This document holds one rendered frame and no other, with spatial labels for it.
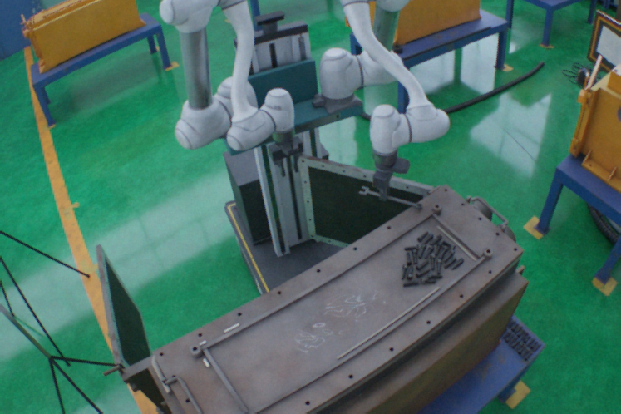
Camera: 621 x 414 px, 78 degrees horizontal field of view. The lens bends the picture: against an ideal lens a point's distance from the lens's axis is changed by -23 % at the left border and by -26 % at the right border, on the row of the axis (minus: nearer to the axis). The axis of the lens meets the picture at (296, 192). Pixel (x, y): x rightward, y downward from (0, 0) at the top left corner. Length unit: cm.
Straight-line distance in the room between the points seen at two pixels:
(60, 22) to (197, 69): 422
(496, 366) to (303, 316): 113
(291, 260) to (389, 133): 159
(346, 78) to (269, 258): 134
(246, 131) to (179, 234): 218
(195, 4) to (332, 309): 110
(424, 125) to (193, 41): 85
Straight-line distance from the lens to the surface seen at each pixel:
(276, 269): 300
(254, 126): 173
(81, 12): 589
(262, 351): 150
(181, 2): 162
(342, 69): 217
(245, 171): 285
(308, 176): 234
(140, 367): 175
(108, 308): 196
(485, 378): 229
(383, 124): 159
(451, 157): 423
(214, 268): 350
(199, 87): 186
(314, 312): 156
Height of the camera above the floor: 268
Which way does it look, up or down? 44 degrees down
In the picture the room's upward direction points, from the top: 8 degrees counter-clockwise
